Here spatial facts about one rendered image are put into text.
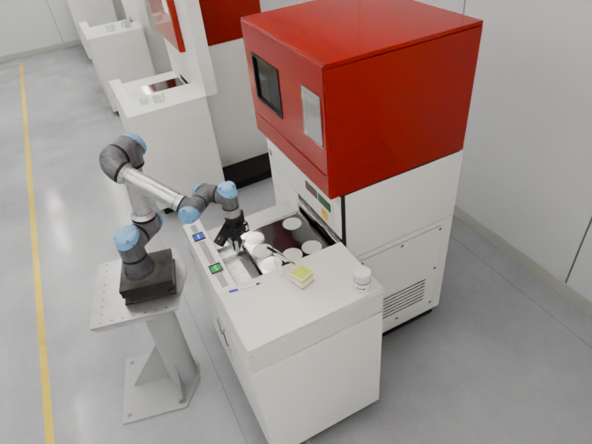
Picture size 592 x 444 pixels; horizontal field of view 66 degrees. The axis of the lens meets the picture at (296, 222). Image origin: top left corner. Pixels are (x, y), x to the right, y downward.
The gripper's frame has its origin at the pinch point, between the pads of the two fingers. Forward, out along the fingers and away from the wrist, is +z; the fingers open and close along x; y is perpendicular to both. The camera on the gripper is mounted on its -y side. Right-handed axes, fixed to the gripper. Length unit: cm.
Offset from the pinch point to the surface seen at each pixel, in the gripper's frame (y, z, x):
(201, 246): -0.8, 7.0, 23.1
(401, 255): 67, 31, -53
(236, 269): 1.3, 14.2, 3.4
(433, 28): 79, -82, -51
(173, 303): -27.2, 21.0, 19.6
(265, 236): 25.4, 11.8, 4.2
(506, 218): 179, 70, -84
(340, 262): 22.7, 4.6, -41.8
